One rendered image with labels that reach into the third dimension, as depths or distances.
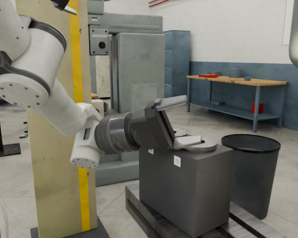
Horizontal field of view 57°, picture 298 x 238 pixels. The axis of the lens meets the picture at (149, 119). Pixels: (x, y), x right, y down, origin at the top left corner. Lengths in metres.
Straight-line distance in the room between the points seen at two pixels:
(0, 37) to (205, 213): 0.51
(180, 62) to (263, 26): 2.48
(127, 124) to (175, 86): 7.07
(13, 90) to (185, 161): 0.36
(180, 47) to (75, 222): 6.16
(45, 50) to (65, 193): 1.72
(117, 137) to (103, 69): 8.11
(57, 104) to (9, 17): 0.18
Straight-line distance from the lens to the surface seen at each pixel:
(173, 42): 7.57
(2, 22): 0.42
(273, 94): 5.95
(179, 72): 7.68
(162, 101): 0.56
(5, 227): 0.67
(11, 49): 0.44
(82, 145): 0.64
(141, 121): 0.56
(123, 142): 0.59
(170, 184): 0.67
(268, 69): 6.01
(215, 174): 0.63
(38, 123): 1.92
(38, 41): 0.48
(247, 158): 2.28
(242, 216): 0.77
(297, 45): 0.39
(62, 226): 2.24
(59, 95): 0.53
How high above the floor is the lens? 1.33
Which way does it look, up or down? 13 degrees down
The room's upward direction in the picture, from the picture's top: straight up
